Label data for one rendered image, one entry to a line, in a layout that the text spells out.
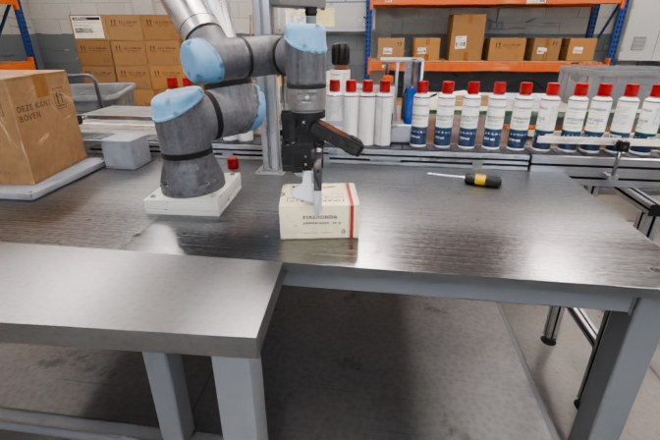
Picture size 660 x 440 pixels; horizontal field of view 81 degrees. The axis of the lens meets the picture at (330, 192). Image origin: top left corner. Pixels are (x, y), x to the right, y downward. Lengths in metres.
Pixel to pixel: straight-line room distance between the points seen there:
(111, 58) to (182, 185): 4.04
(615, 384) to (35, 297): 1.06
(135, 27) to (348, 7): 2.55
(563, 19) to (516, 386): 5.29
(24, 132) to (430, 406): 1.32
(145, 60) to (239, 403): 4.31
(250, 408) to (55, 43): 6.77
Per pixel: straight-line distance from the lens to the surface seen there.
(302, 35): 0.73
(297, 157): 0.77
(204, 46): 0.73
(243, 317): 0.62
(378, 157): 1.25
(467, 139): 1.29
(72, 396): 1.51
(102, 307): 0.71
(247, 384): 0.68
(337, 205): 0.77
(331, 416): 1.26
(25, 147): 1.26
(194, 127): 0.92
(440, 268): 0.74
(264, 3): 1.13
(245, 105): 0.98
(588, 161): 1.39
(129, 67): 4.86
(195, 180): 0.94
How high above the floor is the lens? 1.22
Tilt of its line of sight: 22 degrees down
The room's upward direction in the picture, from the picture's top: straight up
